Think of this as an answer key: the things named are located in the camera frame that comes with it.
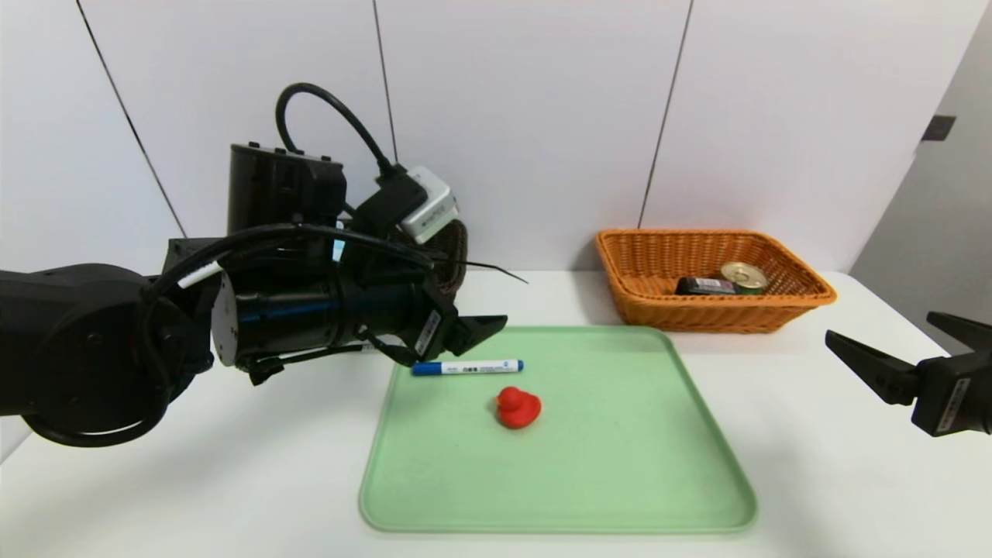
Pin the blue whiteboard marker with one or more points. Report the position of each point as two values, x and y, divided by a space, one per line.
465 367

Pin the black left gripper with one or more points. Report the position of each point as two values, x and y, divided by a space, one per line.
431 333

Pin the green plastic tray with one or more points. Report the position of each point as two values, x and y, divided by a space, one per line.
620 465

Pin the thin black zip tie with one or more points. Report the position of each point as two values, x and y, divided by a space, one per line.
496 270

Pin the red rubber duck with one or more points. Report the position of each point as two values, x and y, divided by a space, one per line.
518 409

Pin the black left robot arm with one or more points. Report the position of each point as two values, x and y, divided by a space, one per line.
77 349

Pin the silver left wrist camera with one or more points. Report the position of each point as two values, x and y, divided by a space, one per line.
430 205

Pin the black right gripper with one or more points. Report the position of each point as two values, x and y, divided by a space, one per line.
950 395

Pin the dark brown wicker basket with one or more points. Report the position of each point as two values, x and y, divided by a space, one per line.
456 248

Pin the tin can with pull tab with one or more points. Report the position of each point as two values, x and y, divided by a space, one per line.
745 275

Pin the black wall fixture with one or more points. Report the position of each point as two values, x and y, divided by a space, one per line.
938 129

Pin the orange wicker basket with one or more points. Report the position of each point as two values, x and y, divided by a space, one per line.
697 314

